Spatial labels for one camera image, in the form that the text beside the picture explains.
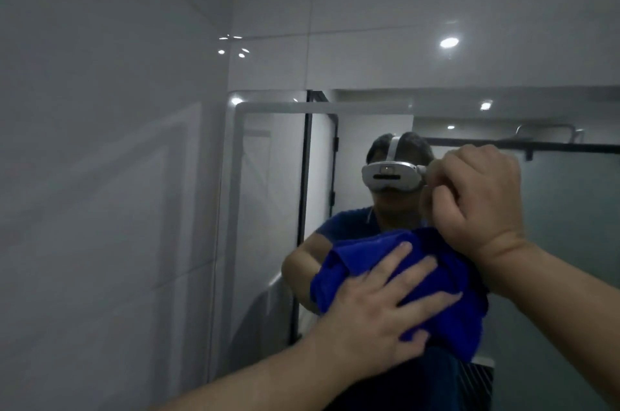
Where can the blue cleaning cloth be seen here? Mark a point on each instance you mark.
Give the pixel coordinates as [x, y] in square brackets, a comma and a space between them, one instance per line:
[450, 328]

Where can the person's right fingers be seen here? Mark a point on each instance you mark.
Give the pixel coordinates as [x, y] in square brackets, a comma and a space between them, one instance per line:
[443, 192]

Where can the person's left thumb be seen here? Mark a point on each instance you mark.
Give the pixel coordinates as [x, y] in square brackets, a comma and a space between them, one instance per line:
[414, 344]

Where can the person's right forearm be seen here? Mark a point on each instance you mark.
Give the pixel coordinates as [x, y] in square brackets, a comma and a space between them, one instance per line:
[562, 299]

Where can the wall mirror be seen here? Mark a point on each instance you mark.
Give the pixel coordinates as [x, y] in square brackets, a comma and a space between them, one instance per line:
[557, 212]

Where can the person's left middle finger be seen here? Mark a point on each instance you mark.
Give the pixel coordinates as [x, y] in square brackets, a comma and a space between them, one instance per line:
[411, 277]

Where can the person's left forearm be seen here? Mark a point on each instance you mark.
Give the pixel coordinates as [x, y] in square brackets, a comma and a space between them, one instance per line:
[271, 377]

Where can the person's left hand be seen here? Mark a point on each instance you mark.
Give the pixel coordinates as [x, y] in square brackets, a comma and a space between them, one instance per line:
[363, 323]

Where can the person's right hand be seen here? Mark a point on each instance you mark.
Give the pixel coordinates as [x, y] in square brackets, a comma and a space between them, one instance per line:
[484, 202]

